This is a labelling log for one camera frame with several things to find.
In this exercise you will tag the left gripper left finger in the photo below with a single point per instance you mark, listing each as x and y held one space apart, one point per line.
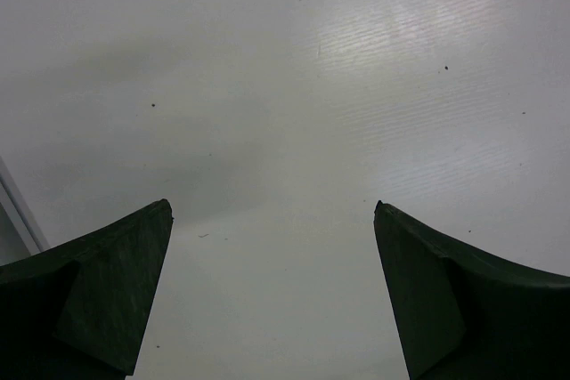
80 310

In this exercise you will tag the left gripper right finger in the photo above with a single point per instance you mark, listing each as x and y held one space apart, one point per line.
463 313

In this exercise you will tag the aluminium table edge rail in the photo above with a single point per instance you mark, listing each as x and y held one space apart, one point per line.
21 236

